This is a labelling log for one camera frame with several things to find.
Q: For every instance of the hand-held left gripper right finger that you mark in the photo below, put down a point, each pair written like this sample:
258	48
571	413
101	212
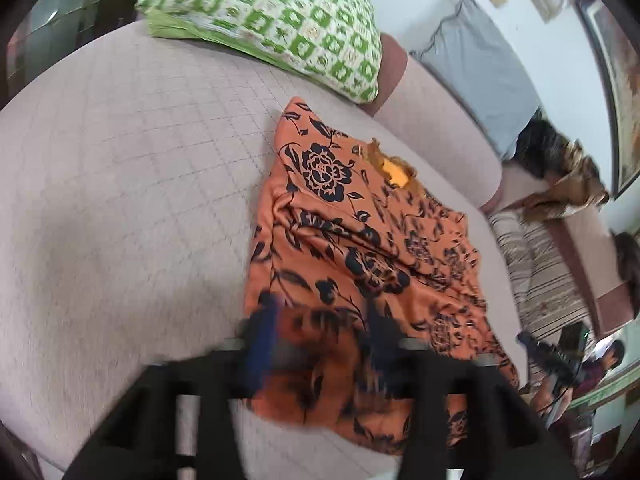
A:
381	345

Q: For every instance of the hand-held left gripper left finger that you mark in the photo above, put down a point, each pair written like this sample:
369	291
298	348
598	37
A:
260	355

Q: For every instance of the orange floral garment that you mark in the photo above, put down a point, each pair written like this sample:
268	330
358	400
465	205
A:
350	240

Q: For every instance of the striped cushion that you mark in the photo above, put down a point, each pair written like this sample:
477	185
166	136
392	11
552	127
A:
545	270

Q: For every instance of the dark brown patterned blanket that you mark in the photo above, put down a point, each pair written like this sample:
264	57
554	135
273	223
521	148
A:
560	170

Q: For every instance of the grey cloth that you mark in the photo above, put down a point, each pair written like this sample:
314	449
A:
475	75

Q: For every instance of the green patterned pillow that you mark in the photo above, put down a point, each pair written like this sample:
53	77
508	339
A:
280	20

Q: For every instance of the wooden door with glass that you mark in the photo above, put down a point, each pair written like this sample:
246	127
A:
65	5

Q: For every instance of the framed wall picture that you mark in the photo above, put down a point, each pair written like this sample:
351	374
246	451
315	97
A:
617	85

